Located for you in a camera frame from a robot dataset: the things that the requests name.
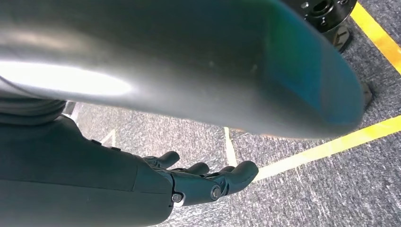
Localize black robot leg part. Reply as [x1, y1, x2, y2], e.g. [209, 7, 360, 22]
[280, 0, 358, 53]

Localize silver robot body shell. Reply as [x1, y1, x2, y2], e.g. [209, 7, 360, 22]
[0, 0, 366, 140]

